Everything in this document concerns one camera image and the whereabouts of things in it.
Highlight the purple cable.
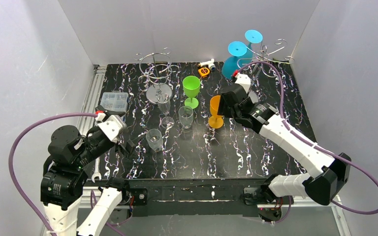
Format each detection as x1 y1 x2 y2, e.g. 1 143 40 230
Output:
7 112 127 236
238 60 378 225

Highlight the clear stemless glass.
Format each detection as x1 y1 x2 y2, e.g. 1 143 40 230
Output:
178 106 193 129
146 129 163 151

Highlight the yellow tape measure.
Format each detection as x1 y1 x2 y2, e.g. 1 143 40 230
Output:
198 67 211 78

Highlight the clear stemless glass centre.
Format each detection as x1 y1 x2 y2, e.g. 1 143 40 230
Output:
178 106 193 129

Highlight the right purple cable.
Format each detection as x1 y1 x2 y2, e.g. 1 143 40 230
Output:
238 60 378 225

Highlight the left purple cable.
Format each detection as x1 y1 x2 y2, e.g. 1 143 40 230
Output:
7 112 127 236

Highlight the green plastic wine glass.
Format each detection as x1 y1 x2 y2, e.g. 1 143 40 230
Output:
183 75 201 109

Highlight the chrome glass rack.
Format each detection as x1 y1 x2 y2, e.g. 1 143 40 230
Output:
134 47 179 105
236 38 296 104

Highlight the clear stemless glass front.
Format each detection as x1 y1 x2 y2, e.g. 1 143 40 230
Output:
146 129 163 151

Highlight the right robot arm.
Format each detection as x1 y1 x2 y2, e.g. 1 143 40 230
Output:
218 84 350 206

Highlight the blue plastic wine glass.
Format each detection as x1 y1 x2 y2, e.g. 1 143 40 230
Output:
221 41 247 80
238 29 263 67

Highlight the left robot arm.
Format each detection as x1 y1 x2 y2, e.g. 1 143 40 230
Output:
41 105 139 236

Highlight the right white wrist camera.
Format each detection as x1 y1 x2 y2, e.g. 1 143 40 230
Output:
231 70 252 94

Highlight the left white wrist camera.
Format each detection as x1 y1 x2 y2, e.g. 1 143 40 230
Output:
95 111 127 143

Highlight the clear plastic screw box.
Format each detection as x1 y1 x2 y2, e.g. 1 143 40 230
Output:
99 91 128 112

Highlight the tall clear champagne flute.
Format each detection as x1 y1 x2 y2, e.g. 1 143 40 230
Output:
157 93 175 129

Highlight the orange plastic wine glass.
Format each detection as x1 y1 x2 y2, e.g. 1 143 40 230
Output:
208 95 224 129

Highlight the silver open-end wrench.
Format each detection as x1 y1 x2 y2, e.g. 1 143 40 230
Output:
91 157 101 183

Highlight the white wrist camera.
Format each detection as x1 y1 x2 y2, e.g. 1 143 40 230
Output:
95 111 127 143
231 70 252 94

